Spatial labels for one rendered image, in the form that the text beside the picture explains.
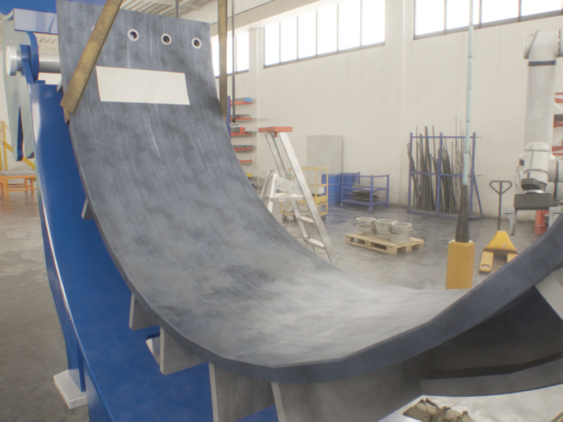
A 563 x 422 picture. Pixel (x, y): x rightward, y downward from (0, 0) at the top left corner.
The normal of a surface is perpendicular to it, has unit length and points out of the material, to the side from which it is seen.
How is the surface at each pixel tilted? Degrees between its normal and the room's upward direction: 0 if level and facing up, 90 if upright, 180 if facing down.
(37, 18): 86
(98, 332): 33
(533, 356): 90
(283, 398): 72
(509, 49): 90
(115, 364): 26
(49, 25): 86
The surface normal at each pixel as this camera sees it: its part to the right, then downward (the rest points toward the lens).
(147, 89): 0.61, -0.15
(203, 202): 0.36, -0.74
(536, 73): -0.73, 0.25
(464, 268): -0.11, 0.15
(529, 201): -0.68, -0.30
